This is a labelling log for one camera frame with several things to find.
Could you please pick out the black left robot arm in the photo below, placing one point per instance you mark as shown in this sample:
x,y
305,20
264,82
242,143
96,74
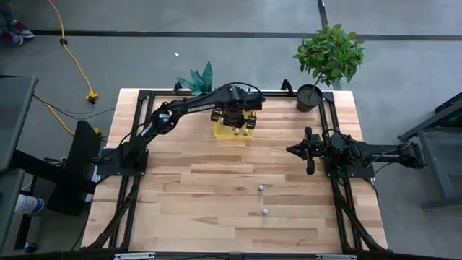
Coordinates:
x,y
195,108

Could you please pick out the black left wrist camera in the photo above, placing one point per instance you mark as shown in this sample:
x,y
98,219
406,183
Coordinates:
x,y
254,101

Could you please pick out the black aluminium extrusion frame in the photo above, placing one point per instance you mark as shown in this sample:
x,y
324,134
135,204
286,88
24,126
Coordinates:
x,y
278,94

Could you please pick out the leafy tree in black pot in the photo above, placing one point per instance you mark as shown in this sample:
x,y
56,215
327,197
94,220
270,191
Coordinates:
x,y
308,97

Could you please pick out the black stand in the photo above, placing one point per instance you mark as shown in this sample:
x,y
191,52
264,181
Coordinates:
x,y
83,151

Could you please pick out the person's shoe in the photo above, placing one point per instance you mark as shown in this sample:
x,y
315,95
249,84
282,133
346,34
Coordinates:
x,y
14,39
25,33

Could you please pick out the dark grey desk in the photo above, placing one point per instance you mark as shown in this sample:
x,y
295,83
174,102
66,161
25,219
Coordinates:
x,y
9,209
14,115

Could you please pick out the silver metal bracket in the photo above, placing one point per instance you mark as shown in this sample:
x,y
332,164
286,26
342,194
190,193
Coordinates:
x,y
133,256
335,257

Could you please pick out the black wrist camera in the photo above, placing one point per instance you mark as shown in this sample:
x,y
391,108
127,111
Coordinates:
x,y
341,141
254,101

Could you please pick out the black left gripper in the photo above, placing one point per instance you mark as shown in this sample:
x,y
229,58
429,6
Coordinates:
x,y
234,115

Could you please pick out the snake plant in white pot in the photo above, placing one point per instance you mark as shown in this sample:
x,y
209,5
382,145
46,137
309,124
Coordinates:
x,y
202,81

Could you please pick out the yellow translucent plastic tray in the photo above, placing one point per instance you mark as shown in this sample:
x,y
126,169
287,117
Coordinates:
x,y
225,134

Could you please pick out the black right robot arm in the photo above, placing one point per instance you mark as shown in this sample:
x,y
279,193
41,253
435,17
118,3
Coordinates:
x,y
386,155

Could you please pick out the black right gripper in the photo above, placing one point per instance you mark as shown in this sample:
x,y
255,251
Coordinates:
x,y
315,148

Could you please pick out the dark grey cart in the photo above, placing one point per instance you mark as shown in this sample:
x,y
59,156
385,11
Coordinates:
x,y
444,162

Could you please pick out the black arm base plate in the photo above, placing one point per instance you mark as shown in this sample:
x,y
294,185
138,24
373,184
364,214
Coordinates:
x,y
108,166
361,174

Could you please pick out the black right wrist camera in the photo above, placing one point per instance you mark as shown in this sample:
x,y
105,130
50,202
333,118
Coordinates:
x,y
341,141

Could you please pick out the person's leg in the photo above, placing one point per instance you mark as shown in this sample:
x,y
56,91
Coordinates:
x,y
5,11

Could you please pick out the black caster wheel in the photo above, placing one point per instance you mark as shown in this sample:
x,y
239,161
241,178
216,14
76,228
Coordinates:
x,y
30,247

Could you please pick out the white object with blue rim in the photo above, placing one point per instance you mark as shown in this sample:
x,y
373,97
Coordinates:
x,y
27,204

